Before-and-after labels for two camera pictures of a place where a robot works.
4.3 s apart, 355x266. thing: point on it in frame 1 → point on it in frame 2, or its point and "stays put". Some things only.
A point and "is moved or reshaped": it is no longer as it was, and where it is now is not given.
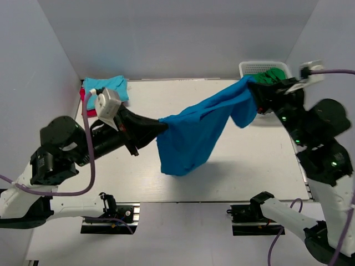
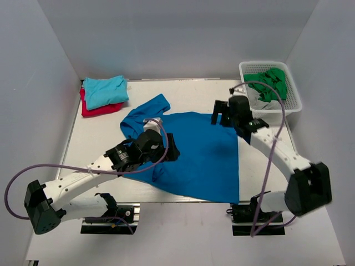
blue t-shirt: x=188 y=141 is moved or reshaped
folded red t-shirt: x=91 y=113 stays put
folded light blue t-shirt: x=117 y=83 stays put
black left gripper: x=126 y=132 → x=170 y=148
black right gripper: x=277 y=94 → x=222 y=112
